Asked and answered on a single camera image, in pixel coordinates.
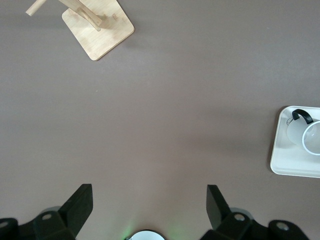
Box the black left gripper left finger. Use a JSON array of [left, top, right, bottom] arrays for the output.
[[0, 183, 94, 240]]

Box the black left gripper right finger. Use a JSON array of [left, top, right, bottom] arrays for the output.
[[201, 184, 307, 240]]

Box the white cup black handle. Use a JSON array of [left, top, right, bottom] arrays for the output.
[[286, 108, 320, 156]]

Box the wooden cup stand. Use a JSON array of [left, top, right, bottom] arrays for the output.
[[25, 0, 135, 61]]

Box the white rabbit print tray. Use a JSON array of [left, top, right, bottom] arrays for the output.
[[269, 105, 320, 179]]

